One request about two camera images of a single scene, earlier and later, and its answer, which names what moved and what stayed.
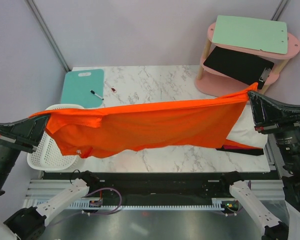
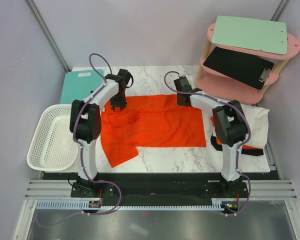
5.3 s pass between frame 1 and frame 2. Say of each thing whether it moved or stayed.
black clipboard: stayed
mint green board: stayed
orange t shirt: moved
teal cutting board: stayed
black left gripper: moved
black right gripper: moved
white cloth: stayed
